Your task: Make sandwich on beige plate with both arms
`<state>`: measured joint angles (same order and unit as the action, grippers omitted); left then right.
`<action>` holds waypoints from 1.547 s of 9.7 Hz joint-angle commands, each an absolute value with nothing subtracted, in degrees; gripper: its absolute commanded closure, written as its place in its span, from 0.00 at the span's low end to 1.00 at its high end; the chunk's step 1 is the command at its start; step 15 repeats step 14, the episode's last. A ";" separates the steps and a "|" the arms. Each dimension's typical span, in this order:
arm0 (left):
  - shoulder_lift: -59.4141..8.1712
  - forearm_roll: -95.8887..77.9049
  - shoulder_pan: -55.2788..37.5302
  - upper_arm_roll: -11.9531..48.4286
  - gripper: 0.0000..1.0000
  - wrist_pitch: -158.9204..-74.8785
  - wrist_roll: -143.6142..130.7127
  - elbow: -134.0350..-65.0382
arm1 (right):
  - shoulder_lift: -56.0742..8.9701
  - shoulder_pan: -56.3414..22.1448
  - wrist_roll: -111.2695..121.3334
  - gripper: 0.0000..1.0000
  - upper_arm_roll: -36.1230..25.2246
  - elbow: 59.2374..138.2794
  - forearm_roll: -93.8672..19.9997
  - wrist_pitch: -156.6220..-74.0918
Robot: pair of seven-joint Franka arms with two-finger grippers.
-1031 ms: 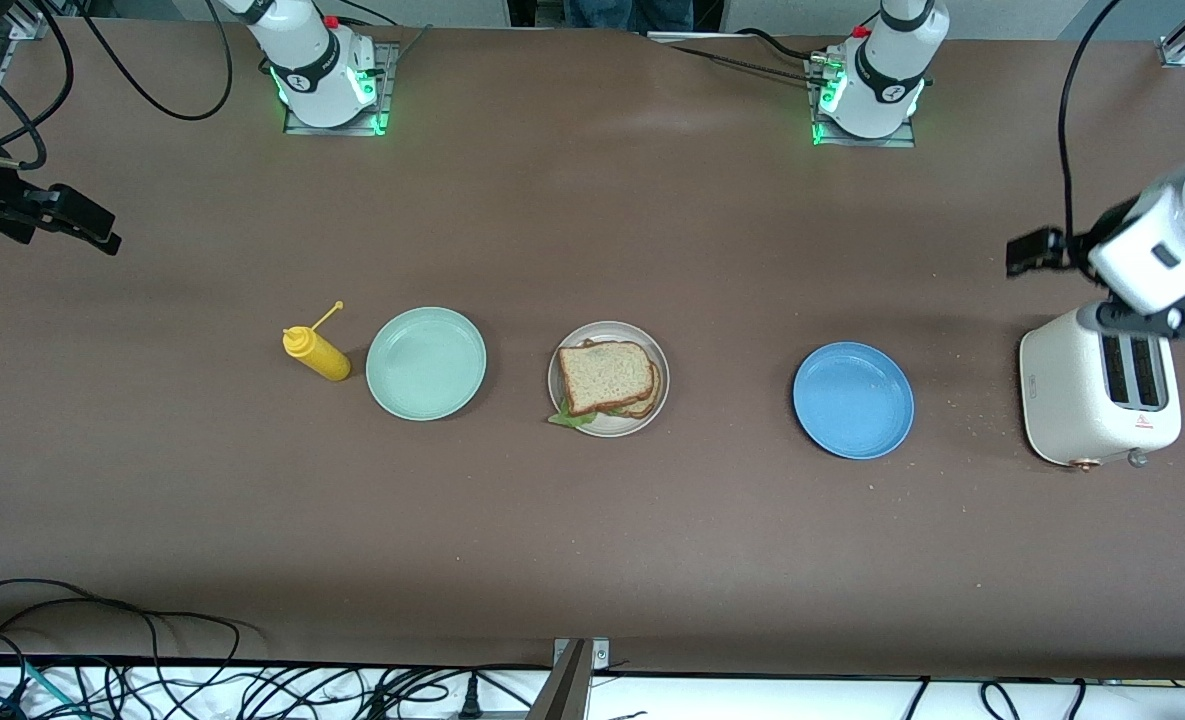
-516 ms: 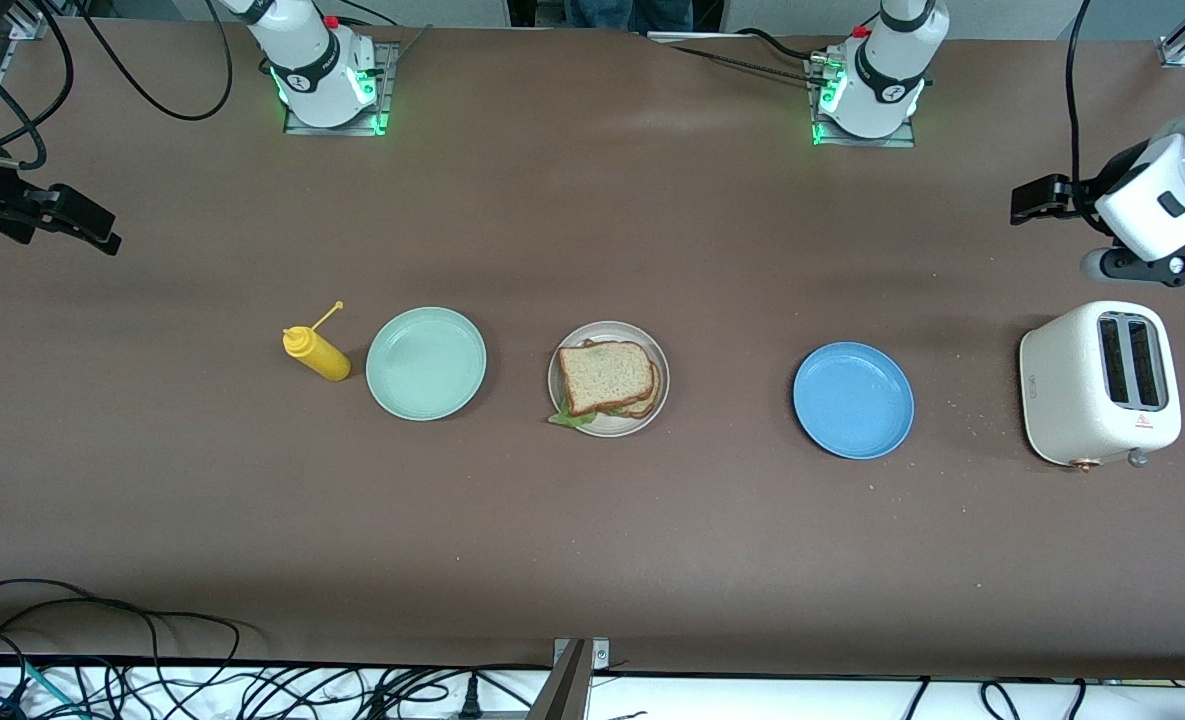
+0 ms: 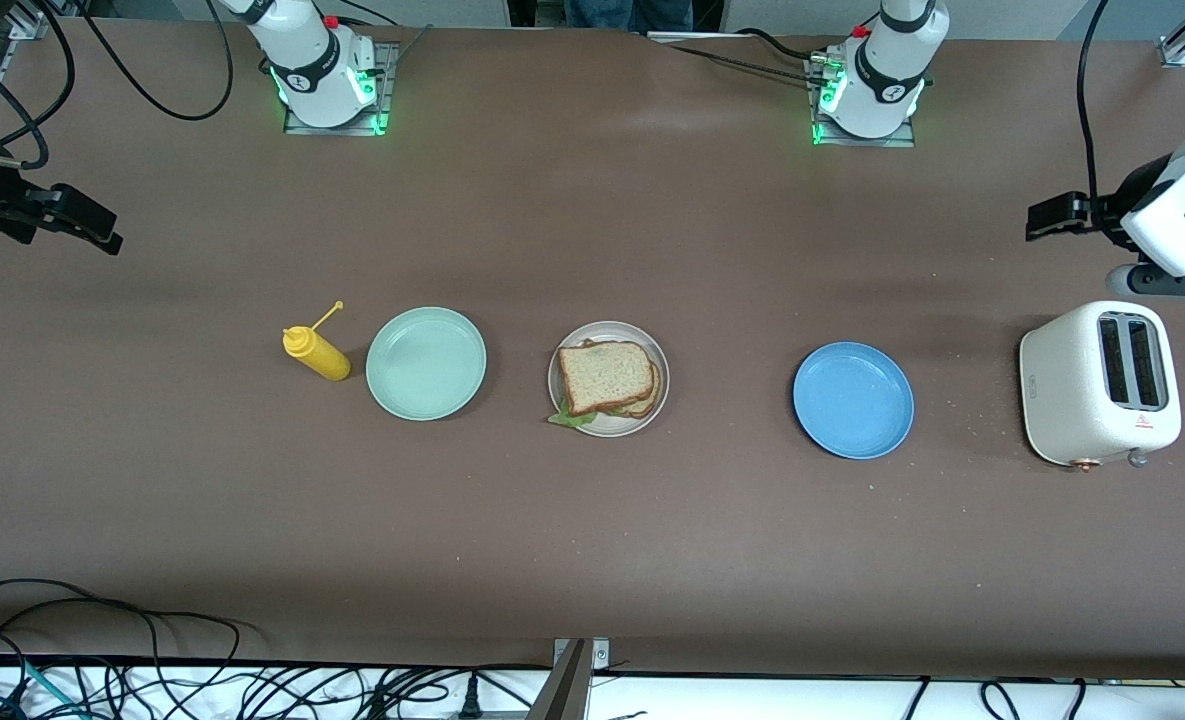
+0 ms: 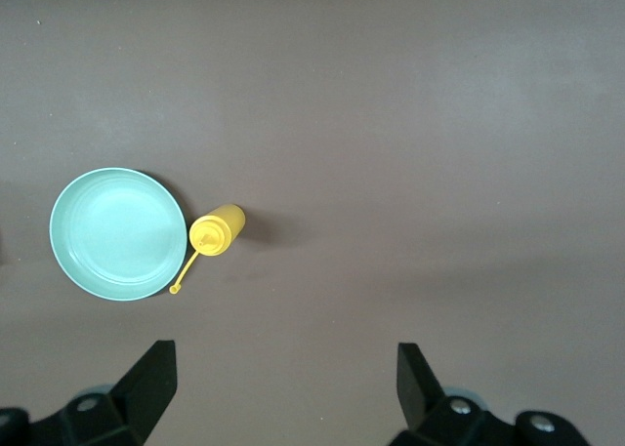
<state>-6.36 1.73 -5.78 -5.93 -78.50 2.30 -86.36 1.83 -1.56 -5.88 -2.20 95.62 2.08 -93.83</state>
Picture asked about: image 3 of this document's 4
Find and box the yellow mustard squeeze bottle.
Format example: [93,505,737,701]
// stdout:
[282,301,352,382]

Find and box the toasted brown bread slice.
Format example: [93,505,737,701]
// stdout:
[558,339,656,417]
[612,362,664,420]

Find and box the blue round plate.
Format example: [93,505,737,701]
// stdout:
[792,341,916,461]

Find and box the mint green round plate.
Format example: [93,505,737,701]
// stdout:
[365,306,488,422]

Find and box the beige round plate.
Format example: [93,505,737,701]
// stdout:
[547,320,671,438]

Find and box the white two-slot toaster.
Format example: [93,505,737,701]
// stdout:
[1019,300,1183,471]

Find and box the person in blue jeans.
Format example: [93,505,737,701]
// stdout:
[564,0,695,33]

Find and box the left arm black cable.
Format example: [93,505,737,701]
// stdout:
[1077,0,1113,201]

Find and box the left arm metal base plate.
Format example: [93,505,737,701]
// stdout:
[805,55,919,149]

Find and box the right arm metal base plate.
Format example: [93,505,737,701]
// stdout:
[282,40,401,136]

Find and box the black braided base cable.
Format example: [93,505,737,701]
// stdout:
[647,28,828,89]

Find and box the long looping black cable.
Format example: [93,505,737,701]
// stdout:
[0,578,263,720]

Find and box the grey metal table bracket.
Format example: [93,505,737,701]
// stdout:
[527,637,613,720]

